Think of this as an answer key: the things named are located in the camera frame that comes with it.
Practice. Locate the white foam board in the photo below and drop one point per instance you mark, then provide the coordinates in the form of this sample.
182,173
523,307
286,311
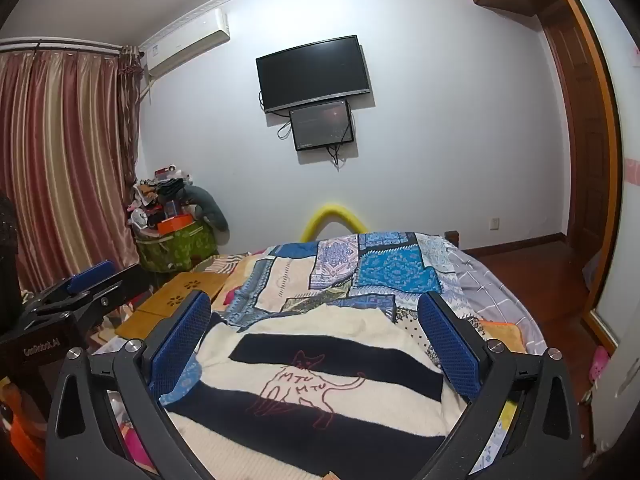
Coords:
620,400

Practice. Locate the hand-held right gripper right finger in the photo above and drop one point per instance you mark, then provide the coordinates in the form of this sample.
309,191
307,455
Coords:
452,345

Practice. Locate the white wall socket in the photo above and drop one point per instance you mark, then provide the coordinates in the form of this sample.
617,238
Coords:
493,223

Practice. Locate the yellow foam tube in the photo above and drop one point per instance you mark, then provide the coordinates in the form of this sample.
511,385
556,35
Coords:
332,211

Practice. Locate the wooden bed post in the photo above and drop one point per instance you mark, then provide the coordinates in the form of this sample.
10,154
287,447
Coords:
451,237

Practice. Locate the pink striped curtain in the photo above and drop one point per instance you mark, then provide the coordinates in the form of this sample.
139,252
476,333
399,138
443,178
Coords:
60,160

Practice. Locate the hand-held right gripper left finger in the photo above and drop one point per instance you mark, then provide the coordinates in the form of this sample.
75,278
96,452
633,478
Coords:
180,345

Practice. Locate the orange plush blanket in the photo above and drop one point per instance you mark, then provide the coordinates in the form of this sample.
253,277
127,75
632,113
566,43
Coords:
505,335

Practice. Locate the black and white striped blanket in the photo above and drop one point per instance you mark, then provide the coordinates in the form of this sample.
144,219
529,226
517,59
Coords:
350,375

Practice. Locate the grey plush toy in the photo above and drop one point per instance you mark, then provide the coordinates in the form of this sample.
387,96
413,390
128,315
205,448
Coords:
207,207

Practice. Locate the pile of clutter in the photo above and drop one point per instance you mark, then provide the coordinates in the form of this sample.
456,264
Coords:
155,195

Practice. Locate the blue patchwork blanket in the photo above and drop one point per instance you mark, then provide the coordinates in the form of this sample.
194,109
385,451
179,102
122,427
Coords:
390,270

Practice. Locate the wooden framed white panel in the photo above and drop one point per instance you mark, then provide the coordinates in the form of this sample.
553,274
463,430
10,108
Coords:
625,110

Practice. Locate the wooden folding lap table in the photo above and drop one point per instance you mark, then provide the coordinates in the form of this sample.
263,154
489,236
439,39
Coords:
170,302

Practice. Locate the large black wall television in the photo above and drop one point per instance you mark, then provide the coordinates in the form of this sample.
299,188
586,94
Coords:
312,75

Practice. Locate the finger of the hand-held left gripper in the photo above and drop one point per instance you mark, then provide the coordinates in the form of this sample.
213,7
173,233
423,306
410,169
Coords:
102,302
90,277

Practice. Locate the grey grid bedsheet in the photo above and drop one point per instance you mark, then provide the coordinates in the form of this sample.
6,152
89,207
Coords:
490,290

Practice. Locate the orange box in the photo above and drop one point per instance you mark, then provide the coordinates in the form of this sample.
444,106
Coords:
175,223

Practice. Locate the pink clog shoe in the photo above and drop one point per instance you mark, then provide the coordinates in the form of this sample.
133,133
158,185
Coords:
599,364

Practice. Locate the small black wall monitor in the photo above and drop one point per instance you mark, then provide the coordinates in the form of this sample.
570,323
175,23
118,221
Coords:
322,125

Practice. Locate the white air conditioner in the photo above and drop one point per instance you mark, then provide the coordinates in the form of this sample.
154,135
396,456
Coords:
185,42

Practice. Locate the wooden door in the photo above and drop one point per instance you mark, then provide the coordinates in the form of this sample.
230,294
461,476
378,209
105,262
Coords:
575,135

